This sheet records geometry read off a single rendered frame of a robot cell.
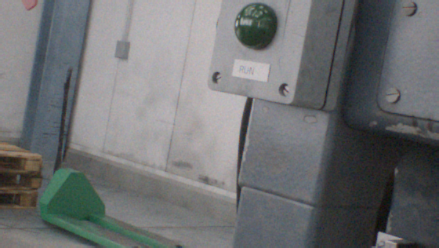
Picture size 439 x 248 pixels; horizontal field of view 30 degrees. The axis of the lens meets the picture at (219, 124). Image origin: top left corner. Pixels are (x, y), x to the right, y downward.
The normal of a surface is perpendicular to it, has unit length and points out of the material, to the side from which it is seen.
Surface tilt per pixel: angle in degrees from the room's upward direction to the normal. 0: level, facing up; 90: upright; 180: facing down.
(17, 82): 90
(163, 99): 90
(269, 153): 90
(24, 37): 90
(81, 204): 75
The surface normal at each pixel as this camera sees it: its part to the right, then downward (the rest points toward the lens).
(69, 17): 0.71, 0.16
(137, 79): -0.68, -0.08
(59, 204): 0.73, -0.09
